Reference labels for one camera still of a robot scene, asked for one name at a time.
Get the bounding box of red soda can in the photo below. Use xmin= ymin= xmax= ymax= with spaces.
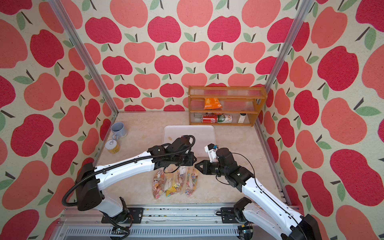
xmin=202 ymin=115 xmax=218 ymax=124

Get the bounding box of orange snack packet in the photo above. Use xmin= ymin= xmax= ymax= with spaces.
xmin=204 ymin=98 xmax=222 ymax=110

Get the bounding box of green white drink can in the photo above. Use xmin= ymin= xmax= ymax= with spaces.
xmin=217 ymin=114 xmax=233 ymax=124

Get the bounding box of white plastic tray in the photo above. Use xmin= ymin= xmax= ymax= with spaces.
xmin=161 ymin=125 xmax=217 ymax=158

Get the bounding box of blue grey mug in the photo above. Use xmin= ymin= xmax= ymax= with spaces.
xmin=111 ymin=122 xmax=128 ymax=141

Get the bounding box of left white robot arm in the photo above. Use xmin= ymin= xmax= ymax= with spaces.
xmin=73 ymin=135 xmax=197 ymax=224

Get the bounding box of wooden shelf rack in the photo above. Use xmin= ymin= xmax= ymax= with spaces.
xmin=188 ymin=86 xmax=268 ymax=127

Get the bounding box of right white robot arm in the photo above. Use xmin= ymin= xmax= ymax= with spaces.
xmin=195 ymin=144 xmax=322 ymax=240

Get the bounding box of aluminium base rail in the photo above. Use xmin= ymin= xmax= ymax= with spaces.
xmin=48 ymin=203 xmax=274 ymax=240

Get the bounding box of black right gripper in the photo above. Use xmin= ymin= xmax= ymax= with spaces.
xmin=195 ymin=158 xmax=227 ymax=178

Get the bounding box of ziploc bag of candies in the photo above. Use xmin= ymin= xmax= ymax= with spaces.
xmin=185 ymin=168 xmax=199 ymax=198

